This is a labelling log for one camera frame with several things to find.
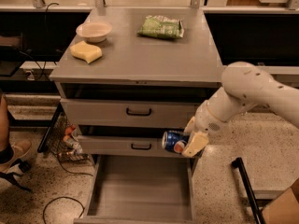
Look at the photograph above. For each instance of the open bottom drawer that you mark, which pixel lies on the open bottom drawer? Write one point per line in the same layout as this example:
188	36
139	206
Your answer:
140	190

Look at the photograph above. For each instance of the top drawer with handle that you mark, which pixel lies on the top drawer with handle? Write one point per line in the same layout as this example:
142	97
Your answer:
131	105

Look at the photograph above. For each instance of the green chip bag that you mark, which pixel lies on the green chip bag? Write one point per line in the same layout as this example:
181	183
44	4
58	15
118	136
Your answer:
161	27

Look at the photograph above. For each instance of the wire basket with bottles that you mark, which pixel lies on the wire basket with bottles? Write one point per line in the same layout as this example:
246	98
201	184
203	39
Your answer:
63	142

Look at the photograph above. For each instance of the yellow sponge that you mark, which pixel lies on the yellow sponge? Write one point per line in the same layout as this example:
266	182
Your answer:
86	52

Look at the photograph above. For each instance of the person's leg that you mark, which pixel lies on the person's leg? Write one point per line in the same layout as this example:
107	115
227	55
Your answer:
4	124

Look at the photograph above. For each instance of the tan shoe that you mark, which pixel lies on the tan shoe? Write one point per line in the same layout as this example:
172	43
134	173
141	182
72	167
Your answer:
17	156

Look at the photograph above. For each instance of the cardboard box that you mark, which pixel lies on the cardboard box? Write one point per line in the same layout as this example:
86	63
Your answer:
285	208

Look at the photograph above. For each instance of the blue pepsi can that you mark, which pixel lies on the blue pepsi can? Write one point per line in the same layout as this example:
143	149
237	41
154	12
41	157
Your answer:
174	141

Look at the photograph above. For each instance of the white bowl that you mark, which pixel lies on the white bowl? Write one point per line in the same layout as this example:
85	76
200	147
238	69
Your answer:
94	31

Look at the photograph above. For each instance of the grey drawer cabinet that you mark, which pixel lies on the grey drawer cabinet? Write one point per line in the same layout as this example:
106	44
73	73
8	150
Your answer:
131	59

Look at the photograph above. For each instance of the drawer with handle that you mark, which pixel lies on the drawer with handle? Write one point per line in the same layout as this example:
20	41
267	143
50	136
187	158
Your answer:
131	105
128	146

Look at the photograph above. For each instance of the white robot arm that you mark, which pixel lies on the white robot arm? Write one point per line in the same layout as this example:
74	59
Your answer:
243	86

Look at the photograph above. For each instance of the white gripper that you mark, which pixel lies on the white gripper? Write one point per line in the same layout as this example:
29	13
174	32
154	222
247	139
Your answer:
206	121

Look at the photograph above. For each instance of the middle drawer with handle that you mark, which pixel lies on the middle drawer with handle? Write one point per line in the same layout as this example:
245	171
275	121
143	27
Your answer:
128	146

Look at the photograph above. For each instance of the black metal leg bar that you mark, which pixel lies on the black metal leg bar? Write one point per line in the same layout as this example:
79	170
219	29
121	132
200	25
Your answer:
257	214

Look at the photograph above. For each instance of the black chair base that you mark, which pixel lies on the black chair base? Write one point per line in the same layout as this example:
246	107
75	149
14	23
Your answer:
10	177

